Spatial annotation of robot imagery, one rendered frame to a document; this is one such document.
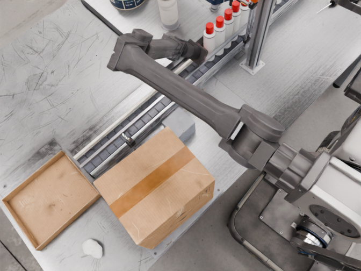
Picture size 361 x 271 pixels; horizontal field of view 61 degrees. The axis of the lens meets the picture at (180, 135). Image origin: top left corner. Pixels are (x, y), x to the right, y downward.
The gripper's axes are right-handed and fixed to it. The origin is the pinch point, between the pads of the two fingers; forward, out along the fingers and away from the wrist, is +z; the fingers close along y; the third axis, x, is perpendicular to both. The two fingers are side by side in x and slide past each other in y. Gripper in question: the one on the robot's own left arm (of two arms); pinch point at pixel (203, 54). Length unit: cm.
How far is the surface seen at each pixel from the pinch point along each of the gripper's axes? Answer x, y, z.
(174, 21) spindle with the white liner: -2.9, 23.7, 3.5
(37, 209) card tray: 79, 1, -51
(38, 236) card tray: 84, -8, -55
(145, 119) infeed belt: 32.8, -2.3, -19.5
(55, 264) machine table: 84, -21, -55
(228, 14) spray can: -18.9, -1.3, -3.5
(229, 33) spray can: -13.0, -2.7, 4.2
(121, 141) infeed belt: 44, -3, -28
